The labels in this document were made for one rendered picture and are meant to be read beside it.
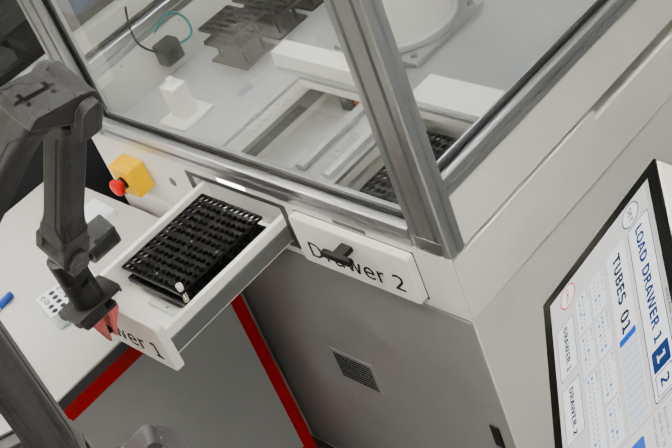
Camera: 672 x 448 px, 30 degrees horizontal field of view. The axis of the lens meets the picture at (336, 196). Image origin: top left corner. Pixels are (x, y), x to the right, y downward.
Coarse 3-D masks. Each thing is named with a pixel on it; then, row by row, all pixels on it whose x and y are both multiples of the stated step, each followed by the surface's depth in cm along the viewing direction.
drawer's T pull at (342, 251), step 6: (342, 246) 219; (348, 246) 219; (324, 252) 219; (330, 252) 219; (336, 252) 219; (342, 252) 218; (348, 252) 218; (330, 258) 219; (336, 258) 217; (342, 258) 217; (348, 258) 216; (342, 264) 217; (348, 264) 216
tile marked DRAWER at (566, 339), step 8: (568, 320) 176; (568, 328) 175; (560, 336) 176; (568, 336) 174; (560, 344) 176; (568, 344) 173; (560, 352) 175; (568, 352) 172; (576, 352) 170; (560, 360) 174; (568, 360) 171; (576, 360) 169; (560, 368) 173; (568, 368) 170; (560, 376) 172
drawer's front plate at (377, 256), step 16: (304, 224) 225; (320, 224) 223; (304, 240) 230; (320, 240) 225; (336, 240) 221; (352, 240) 217; (368, 240) 216; (352, 256) 221; (368, 256) 217; (384, 256) 213; (400, 256) 210; (352, 272) 225; (384, 272) 217; (400, 272) 213; (416, 272) 212; (384, 288) 221; (416, 288) 213
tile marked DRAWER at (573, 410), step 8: (576, 376) 167; (576, 384) 166; (568, 392) 168; (576, 392) 165; (568, 400) 167; (576, 400) 165; (568, 408) 166; (576, 408) 164; (568, 416) 165; (576, 416) 163; (568, 424) 164; (576, 424) 162; (584, 424) 160; (568, 432) 164; (576, 432) 161; (568, 440) 163
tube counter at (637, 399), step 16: (624, 320) 159; (624, 336) 158; (624, 352) 156; (640, 352) 152; (624, 368) 155; (640, 368) 151; (624, 384) 153; (640, 384) 150; (640, 400) 148; (640, 416) 147
